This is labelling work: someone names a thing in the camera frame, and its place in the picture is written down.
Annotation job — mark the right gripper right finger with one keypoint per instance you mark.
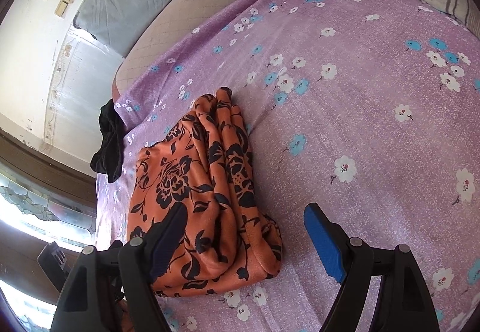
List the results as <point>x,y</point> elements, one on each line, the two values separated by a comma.
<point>403,302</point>

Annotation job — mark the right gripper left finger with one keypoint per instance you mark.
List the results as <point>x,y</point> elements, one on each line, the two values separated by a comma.
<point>90,298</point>

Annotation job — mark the orange black floral blouse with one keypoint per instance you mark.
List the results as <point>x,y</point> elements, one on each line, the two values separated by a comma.
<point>205,164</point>

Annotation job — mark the wooden door with stained glass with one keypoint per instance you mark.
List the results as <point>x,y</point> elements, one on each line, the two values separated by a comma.
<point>42,201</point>

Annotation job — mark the black crumpled garment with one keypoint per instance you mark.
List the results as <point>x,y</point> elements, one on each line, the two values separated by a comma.
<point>108,160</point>

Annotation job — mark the purple floral bed sheet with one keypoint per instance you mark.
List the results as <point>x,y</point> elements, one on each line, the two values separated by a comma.
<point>368,108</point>

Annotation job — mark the pink quilted mattress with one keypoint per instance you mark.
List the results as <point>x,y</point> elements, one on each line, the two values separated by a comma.
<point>173,23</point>

